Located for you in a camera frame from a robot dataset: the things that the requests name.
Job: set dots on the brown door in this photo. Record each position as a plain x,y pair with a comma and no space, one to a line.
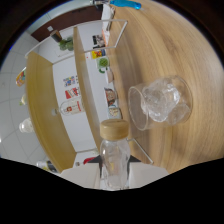
66,20

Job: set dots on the white patterned mug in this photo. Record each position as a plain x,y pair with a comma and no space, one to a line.
114,112

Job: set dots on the clear glass with ice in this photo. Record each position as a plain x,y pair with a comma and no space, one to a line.
160,100

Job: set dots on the brown character mug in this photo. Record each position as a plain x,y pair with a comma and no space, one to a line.
110,96

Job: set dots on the yellow cartoon print can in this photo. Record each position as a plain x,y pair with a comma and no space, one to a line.
20,77

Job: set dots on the clear bottle wooden cap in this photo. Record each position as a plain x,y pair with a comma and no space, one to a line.
115,160

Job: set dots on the red wall poster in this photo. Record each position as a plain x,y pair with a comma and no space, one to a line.
72,92

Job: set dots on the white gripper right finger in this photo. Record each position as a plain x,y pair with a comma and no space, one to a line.
145,173

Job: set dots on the clear bottle green cap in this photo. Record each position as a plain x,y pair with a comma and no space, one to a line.
23,99

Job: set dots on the two-tier wooden shelf rack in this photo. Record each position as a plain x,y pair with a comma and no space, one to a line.
50,110

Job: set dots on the colourful wall poster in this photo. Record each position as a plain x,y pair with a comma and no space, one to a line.
69,81

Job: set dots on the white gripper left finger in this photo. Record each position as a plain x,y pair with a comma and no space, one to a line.
86,175

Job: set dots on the green mug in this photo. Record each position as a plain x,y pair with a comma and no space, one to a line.
103,64

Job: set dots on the black and yellow can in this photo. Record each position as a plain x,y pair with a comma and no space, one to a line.
51,166

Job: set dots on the clear bottle red label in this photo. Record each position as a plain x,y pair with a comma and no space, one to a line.
71,107

